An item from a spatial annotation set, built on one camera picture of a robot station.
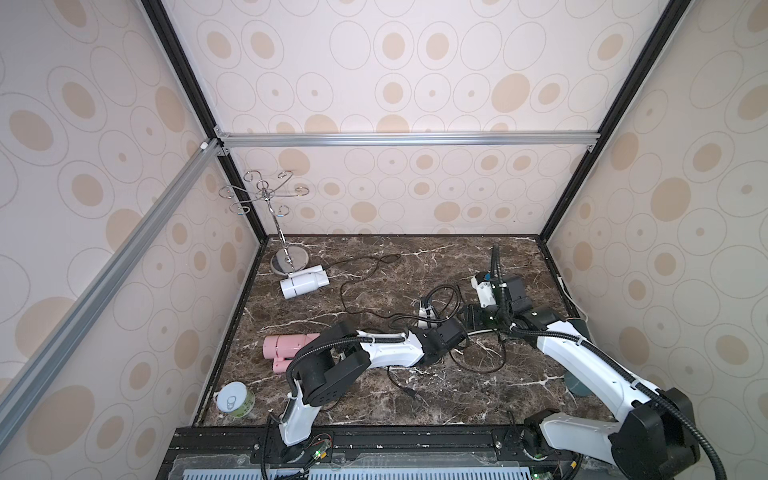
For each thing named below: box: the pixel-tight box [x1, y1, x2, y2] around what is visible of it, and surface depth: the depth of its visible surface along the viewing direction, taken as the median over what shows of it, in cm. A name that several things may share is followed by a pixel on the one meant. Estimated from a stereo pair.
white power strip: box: [418, 305, 437, 329], surface depth 79 cm
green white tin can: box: [216, 381, 256, 419], surface depth 78 cm
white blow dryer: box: [280, 265, 330, 300], surface depth 102 cm
